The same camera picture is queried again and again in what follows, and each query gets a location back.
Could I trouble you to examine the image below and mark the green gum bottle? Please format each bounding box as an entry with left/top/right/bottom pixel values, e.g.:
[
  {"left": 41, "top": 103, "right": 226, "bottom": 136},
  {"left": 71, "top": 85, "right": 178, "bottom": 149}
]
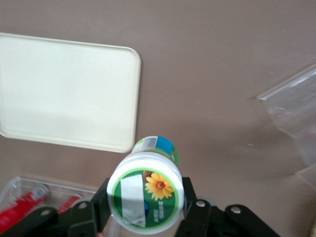
[{"left": 106, "top": 135, "right": 186, "bottom": 235}]

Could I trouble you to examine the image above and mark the clear acrylic stepped stand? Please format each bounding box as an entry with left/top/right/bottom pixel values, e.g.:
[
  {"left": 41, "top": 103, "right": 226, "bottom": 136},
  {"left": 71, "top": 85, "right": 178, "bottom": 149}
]
[{"left": 256, "top": 62, "right": 316, "bottom": 190}]

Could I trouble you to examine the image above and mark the cream plastic tray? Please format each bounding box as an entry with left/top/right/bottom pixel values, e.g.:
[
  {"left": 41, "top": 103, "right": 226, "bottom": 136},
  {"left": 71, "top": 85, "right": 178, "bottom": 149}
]
[{"left": 0, "top": 32, "right": 142, "bottom": 154}]

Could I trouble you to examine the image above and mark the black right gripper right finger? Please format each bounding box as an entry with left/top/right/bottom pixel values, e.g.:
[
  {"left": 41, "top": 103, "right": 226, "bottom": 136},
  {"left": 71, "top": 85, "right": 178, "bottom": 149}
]
[{"left": 174, "top": 176, "right": 282, "bottom": 237}]

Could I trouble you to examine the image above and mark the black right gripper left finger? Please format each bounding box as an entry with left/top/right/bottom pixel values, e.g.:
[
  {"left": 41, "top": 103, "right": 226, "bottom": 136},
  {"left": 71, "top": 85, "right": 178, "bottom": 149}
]
[{"left": 0, "top": 176, "right": 113, "bottom": 237}]

